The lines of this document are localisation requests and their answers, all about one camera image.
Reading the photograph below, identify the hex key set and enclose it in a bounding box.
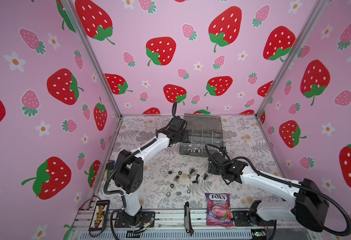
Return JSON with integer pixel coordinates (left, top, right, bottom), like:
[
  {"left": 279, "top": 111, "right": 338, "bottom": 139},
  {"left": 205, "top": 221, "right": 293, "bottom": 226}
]
[{"left": 105, "top": 161, "right": 116, "bottom": 181}]

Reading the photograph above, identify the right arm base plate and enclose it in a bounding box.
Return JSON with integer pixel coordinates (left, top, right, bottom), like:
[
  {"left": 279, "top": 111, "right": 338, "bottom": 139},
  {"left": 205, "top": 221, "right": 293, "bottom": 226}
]
[{"left": 231, "top": 210, "right": 274, "bottom": 227}]

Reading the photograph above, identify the grey plastic organizer box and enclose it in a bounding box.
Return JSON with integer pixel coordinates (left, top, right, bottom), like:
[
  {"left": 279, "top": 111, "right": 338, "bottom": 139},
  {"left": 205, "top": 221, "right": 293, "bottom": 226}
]
[{"left": 179, "top": 114, "right": 225, "bottom": 157}]

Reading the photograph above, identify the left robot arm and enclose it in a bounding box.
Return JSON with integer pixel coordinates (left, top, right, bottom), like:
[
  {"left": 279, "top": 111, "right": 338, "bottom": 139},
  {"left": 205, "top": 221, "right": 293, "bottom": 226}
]
[{"left": 103, "top": 116, "right": 187, "bottom": 217}]

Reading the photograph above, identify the terminal block strip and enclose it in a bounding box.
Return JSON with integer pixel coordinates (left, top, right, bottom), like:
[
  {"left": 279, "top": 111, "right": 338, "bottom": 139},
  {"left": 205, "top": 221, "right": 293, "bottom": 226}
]
[{"left": 89, "top": 200, "right": 110, "bottom": 231}]

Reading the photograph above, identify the silver wing nuts pile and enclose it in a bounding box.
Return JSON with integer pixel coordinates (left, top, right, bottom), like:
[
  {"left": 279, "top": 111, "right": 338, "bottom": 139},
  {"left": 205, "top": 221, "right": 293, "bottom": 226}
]
[{"left": 186, "top": 145, "right": 201, "bottom": 154}]

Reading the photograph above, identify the black utility knife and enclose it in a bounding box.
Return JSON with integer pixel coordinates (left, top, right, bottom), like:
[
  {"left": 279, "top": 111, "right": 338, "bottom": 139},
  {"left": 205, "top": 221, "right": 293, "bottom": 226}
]
[{"left": 184, "top": 202, "right": 194, "bottom": 236}]

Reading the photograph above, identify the black nuts cluster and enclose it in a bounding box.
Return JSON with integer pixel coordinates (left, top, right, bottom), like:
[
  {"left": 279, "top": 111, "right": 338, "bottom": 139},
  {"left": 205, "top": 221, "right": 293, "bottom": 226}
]
[{"left": 168, "top": 171, "right": 182, "bottom": 182}]

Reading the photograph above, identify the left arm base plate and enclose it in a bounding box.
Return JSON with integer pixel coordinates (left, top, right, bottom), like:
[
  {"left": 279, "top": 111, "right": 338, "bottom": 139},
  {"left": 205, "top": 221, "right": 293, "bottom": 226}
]
[{"left": 113, "top": 211, "right": 156, "bottom": 228}]

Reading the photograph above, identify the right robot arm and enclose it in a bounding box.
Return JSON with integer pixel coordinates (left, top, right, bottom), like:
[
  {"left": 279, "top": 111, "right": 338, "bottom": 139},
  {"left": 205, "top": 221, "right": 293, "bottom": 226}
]
[{"left": 208, "top": 153, "right": 351, "bottom": 237}]

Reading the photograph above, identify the Fox's candy bag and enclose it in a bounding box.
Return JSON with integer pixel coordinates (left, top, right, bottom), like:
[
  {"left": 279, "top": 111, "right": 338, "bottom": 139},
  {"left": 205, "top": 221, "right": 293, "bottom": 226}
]
[{"left": 205, "top": 193, "right": 234, "bottom": 227}]

